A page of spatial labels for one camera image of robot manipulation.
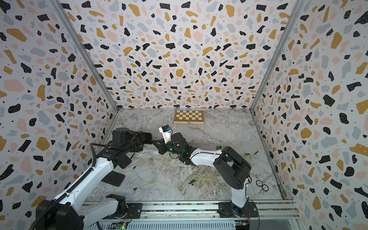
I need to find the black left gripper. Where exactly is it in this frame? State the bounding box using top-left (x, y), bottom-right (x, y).
top-left (123, 130), bottom-right (145, 155)

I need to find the black smartphone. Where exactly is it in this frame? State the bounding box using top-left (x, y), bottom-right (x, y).
top-left (139, 132), bottom-right (153, 145)
top-left (102, 171), bottom-right (126, 187)
top-left (116, 154), bottom-right (132, 169)

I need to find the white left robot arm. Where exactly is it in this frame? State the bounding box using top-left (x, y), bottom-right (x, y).
top-left (30, 127), bottom-right (152, 230)

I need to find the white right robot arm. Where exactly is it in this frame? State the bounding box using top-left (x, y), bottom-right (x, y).
top-left (152, 132), bottom-right (251, 209)

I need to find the wooden chessboard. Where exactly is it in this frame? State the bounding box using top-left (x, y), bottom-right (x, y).
top-left (173, 110), bottom-right (205, 125)

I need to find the round black white coaster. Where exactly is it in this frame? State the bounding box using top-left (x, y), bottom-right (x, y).
top-left (256, 180), bottom-right (263, 187)

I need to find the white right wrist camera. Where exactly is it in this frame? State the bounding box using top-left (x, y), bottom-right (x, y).
top-left (159, 125), bottom-right (172, 144)

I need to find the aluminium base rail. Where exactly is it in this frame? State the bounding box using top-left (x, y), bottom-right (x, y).
top-left (89, 200), bottom-right (304, 230)

